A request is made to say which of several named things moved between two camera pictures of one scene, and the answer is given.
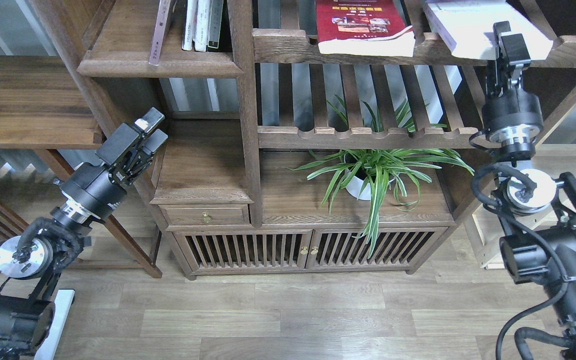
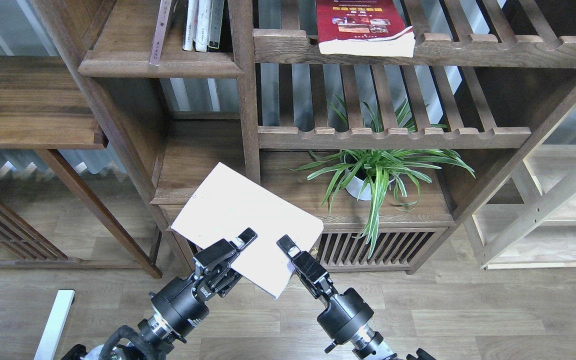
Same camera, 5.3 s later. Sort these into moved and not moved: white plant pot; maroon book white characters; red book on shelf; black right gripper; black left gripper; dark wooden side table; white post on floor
Moved: black left gripper; black right gripper
Not moved: dark wooden side table; white post on floor; white plant pot; maroon book white characters; red book on shelf
